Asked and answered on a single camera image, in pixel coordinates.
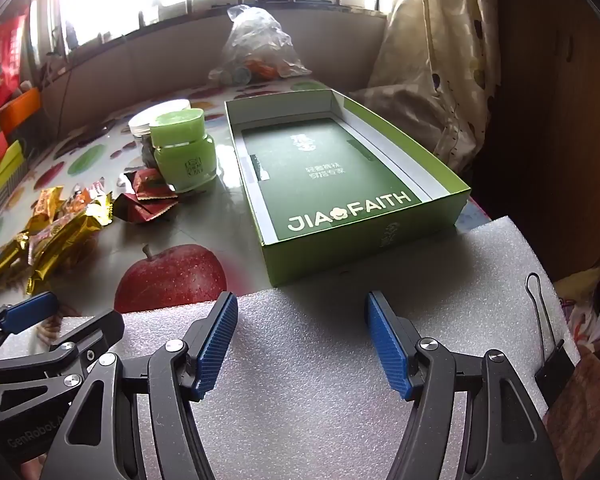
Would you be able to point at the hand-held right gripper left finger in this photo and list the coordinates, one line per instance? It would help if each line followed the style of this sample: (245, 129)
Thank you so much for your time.
(215, 350)

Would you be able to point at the green glass jar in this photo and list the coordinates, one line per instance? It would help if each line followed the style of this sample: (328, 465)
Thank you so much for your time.
(185, 160)

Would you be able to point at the cream patterned curtain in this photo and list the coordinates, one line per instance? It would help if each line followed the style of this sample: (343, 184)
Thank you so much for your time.
(430, 60)

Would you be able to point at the red snack packet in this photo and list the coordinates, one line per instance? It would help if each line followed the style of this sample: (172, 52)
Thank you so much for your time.
(145, 210)
(150, 182)

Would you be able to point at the patterned blanket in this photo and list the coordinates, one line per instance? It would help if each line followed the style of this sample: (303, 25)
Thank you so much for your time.
(590, 400)

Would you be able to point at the black binder clip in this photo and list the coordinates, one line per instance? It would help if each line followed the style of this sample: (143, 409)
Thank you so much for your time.
(555, 375)

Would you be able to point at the clear plastic bag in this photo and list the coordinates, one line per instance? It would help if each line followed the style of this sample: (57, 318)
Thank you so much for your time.
(255, 45)

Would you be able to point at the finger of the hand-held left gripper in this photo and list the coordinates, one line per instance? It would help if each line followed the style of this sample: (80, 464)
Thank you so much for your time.
(100, 330)
(30, 310)

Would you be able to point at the green cardboard box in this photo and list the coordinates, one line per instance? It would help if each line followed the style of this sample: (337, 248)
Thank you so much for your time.
(330, 170)

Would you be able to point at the clear jar with white lid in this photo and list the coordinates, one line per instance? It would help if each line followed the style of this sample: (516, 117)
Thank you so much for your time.
(155, 112)

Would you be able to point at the striped box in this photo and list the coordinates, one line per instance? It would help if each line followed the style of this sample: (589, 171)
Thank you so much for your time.
(5, 195)

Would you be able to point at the dark wooden cabinet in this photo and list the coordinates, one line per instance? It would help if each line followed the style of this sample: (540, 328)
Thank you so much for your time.
(555, 135)

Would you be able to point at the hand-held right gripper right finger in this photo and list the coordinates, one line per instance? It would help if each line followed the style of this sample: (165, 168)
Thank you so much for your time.
(387, 345)

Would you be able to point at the orange box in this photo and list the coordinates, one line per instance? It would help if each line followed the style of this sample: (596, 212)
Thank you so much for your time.
(20, 110)

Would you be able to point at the white foam sheet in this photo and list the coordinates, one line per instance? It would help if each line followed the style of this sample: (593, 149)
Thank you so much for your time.
(300, 360)

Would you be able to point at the yellow-green box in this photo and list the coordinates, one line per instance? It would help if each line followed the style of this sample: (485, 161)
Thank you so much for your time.
(7, 162)

